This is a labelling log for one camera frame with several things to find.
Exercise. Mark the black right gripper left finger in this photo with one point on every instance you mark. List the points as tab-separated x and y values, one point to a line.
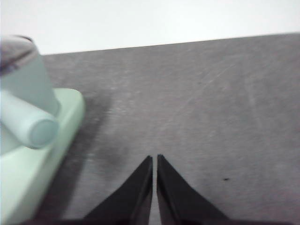
131	201

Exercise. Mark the pale green cooker base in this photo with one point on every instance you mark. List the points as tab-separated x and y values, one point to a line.
28	178

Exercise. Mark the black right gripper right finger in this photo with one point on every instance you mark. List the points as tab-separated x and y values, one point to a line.
178	204

